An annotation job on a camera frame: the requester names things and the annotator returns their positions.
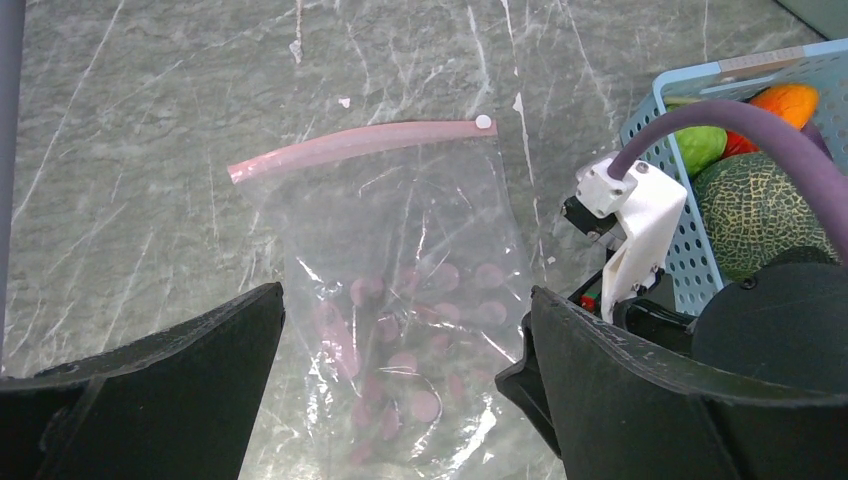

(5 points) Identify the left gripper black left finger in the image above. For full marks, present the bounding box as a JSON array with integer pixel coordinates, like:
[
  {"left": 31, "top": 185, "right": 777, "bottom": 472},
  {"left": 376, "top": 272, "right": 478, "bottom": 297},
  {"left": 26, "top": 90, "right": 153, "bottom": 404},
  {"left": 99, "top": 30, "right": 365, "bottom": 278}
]
[{"left": 1, "top": 283, "right": 285, "bottom": 479}]

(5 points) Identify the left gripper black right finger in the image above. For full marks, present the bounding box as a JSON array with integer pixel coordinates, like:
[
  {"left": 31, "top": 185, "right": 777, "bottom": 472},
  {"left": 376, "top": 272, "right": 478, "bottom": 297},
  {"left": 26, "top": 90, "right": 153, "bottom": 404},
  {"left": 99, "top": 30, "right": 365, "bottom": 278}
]
[{"left": 495, "top": 286, "right": 847, "bottom": 479}]

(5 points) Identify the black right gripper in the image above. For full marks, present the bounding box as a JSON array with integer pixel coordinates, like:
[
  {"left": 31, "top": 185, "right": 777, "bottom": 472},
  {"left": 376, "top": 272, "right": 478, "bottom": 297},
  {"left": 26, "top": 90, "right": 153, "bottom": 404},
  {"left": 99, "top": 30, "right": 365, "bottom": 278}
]
[{"left": 569, "top": 246, "right": 848, "bottom": 392}]

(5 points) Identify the orange mango fruit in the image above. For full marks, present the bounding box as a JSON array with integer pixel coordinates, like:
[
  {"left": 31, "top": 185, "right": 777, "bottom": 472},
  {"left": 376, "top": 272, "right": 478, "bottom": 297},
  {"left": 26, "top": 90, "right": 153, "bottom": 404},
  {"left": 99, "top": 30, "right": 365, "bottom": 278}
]
[{"left": 722, "top": 84, "right": 820, "bottom": 159}]

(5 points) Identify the clear zip top bag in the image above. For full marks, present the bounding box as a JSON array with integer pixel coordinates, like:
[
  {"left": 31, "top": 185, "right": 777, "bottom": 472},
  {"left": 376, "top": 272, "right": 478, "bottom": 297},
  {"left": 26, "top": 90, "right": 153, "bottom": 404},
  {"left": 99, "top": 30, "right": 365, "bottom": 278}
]
[{"left": 228, "top": 114, "right": 550, "bottom": 479}]

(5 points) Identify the netted green melon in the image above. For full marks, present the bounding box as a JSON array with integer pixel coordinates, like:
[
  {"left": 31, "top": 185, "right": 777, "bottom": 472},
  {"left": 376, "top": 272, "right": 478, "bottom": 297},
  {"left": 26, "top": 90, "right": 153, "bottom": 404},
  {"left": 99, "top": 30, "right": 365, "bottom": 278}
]
[{"left": 692, "top": 152, "right": 840, "bottom": 281}]

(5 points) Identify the green custard apple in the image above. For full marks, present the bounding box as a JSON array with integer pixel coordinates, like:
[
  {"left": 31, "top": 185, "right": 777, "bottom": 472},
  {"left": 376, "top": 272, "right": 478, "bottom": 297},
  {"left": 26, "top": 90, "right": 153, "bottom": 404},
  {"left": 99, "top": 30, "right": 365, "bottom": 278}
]
[{"left": 674, "top": 126, "right": 727, "bottom": 178}]

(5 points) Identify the light blue plastic basket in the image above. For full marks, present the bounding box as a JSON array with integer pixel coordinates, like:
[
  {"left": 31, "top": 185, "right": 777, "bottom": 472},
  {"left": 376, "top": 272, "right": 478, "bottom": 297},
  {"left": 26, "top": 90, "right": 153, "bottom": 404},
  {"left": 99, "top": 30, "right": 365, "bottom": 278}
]
[{"left": 619, "top": 38, "right": 848, "bottom": 317}]

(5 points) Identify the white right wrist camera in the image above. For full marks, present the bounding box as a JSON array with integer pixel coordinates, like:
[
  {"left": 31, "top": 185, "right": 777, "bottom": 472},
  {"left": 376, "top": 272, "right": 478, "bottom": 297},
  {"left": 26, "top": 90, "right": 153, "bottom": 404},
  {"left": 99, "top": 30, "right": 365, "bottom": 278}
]
[{"left": 562, "top": 155, "right": 687, "bottom": 323}]

